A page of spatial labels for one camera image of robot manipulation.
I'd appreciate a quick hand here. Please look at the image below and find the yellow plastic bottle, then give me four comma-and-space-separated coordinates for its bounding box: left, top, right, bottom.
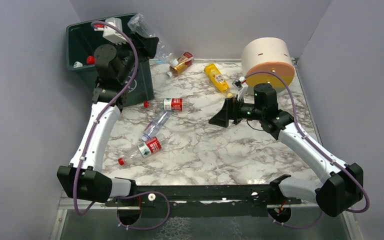
204, 63, 234, 98

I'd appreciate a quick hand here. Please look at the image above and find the clear bottle red white label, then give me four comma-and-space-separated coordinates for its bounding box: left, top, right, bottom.
86, 55, 96, 65

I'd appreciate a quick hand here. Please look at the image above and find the clear bottle red cap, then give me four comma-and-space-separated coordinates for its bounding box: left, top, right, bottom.
143, 98, 190, 112

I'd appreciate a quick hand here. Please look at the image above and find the clear bottle light blue label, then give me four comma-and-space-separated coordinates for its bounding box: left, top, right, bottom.
73, 61, 83, 69

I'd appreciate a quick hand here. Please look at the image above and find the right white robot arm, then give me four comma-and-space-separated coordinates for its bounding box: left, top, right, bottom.
208, 83, 364, 217

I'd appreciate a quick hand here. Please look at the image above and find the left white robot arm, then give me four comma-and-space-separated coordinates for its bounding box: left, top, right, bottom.
57, 33, 159, 203

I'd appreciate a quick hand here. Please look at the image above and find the dark green trash bin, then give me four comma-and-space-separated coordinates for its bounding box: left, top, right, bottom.
65, 20, 155, 106

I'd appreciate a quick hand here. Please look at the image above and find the amber red-label bottle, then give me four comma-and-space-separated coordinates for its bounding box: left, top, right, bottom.
166, 51, 195, 78

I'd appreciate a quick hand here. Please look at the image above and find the cream cylindrical drum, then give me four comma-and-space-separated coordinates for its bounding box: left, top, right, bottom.
241, 37, 296, 85

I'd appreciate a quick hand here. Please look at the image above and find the crushed clear blue bottle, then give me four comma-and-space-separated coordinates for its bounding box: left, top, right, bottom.
140, 110, 171, 141

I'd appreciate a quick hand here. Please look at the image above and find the clear bottle red green label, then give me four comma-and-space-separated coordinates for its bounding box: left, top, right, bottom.
117, 133, 167, 166

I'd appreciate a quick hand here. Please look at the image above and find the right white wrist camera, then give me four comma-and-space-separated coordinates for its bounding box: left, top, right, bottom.
232, 76, 249, 101

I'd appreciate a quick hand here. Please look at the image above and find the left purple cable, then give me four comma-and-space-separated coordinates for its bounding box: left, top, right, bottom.
72, 20, 171, 232

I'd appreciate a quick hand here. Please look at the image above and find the purple cable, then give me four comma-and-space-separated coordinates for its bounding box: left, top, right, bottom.
244, 70, 371, 230
72, 20, 171, 232

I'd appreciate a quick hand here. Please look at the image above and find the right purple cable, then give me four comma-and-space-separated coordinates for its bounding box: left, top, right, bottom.
244, 70, 371, 230

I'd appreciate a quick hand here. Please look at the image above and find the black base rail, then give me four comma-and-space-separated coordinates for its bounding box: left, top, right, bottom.
104, 184, 301, 218

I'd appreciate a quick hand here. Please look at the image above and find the aluminium frame rail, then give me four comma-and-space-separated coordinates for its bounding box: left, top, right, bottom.
58, 196, 106, 211

